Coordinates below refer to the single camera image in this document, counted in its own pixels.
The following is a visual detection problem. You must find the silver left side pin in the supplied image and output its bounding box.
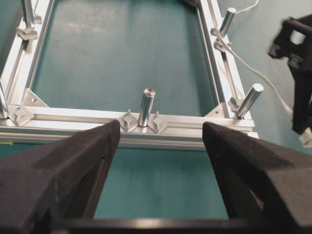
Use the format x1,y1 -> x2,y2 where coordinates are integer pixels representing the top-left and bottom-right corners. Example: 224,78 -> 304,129
21,0 -> 35,28

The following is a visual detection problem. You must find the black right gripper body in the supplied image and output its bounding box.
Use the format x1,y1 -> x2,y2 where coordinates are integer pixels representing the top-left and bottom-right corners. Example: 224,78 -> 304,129
268,15 -> 312,134

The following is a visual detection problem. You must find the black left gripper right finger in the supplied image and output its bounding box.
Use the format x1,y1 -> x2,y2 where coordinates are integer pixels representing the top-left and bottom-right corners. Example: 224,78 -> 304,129
202,122 -> 312,234

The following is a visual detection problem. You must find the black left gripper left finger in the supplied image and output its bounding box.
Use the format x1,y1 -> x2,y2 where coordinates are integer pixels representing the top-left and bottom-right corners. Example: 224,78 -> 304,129
0,120 -> 120,234

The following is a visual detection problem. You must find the silver middle bottom pin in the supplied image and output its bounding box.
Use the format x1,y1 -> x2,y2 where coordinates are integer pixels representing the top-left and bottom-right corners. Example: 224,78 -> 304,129
138,88 -> 156,127

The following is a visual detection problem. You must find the silver corner pin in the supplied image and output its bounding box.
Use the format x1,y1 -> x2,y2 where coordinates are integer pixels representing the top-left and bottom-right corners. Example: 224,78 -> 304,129
0,83 -> 9,119
236,83 -> 264,118

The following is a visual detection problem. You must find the aluminium extrusion frame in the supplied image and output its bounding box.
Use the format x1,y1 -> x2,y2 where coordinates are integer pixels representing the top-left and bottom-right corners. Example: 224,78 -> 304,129
0,0 -> 257,151

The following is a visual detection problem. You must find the silver right side pin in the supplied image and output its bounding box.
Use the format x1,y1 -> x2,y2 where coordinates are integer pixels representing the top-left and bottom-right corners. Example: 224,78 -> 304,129
219,7 -> 237,38

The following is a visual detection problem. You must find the silver left corner pin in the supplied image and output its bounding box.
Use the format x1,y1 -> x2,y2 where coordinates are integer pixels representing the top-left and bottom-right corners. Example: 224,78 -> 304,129
0,83 -> 9,119

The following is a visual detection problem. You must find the white cable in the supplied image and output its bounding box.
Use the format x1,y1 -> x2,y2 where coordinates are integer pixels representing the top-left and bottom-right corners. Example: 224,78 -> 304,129
215,0 -> 312,147

